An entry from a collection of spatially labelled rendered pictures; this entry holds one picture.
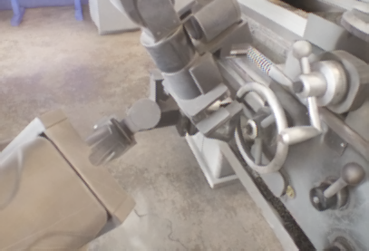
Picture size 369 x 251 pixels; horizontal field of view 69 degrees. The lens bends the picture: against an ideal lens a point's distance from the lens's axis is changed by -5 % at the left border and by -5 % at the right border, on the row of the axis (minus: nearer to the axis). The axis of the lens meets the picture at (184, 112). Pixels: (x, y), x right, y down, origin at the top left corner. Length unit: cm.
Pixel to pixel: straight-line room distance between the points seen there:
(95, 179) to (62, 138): 3
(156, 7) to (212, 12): 8
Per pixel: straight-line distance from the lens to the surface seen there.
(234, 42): 40
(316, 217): 67
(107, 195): 17
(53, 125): 17
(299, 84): 45
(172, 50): 35
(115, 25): 307
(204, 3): 36
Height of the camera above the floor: 107
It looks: 35 degrees down
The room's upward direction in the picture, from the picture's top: 4 degrees clockwise
